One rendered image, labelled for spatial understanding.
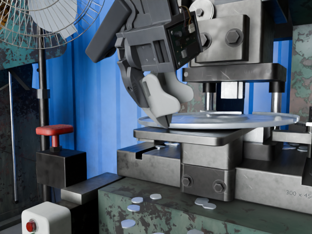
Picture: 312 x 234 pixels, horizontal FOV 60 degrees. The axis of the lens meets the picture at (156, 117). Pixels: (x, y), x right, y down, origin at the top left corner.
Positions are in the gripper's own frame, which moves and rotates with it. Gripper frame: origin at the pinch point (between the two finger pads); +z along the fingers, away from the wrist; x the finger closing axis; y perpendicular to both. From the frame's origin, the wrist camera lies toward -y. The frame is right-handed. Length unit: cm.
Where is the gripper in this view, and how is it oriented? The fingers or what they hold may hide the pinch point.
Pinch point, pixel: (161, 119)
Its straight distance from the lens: 40.7
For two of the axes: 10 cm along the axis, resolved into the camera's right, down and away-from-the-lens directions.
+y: 7.8, 0.6, -6.3
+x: 5.7, -4.8, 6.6
